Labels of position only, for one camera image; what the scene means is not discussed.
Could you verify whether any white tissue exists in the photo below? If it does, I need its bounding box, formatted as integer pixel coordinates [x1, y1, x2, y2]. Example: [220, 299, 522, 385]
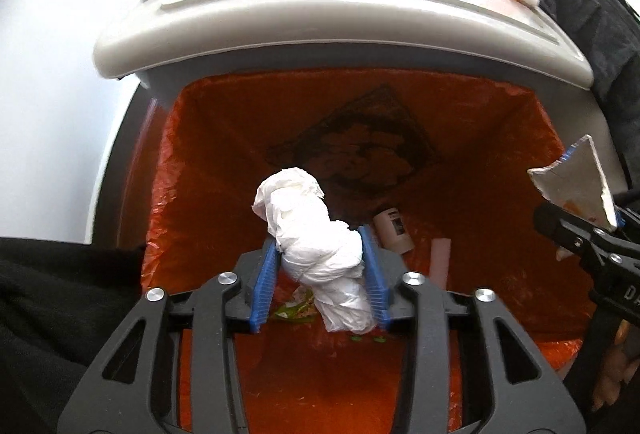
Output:
[251, 166, 377, 334]

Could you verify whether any orange plastic trash bag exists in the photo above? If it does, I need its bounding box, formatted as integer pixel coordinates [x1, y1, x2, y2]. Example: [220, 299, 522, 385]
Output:
[141, 72, 596, 434]

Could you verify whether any grey plastic storage box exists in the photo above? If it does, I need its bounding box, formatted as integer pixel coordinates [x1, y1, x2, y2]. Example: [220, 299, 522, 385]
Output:
[85, 0, 626, 249]

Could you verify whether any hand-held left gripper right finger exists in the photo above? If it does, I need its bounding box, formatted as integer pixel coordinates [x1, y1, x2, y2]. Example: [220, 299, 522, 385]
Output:
[357, 224, 587, 434]

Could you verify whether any white plastic bottle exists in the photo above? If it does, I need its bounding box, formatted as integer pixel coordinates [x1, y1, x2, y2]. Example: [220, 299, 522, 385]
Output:
[372, 206, 416, 255]

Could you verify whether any person's right hand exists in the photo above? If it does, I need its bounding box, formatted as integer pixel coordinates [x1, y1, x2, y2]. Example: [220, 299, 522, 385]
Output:
[592, 319, 640, 415]

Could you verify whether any person's black clothing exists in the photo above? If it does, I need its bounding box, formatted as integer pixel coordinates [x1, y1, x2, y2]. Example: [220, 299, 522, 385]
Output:
[0, 236, 148, 434]

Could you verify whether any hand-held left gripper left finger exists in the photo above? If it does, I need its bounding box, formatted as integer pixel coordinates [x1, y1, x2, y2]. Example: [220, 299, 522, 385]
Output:
[59, 236, 281, 434]

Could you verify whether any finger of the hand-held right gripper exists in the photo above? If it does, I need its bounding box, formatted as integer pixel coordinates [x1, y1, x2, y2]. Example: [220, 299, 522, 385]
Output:
[611, 188, 640, 242]
[532, 203, 608, 269]

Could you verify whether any white foam tube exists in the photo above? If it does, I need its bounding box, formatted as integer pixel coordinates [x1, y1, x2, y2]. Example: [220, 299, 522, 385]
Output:
[430, 238, 452, 287]

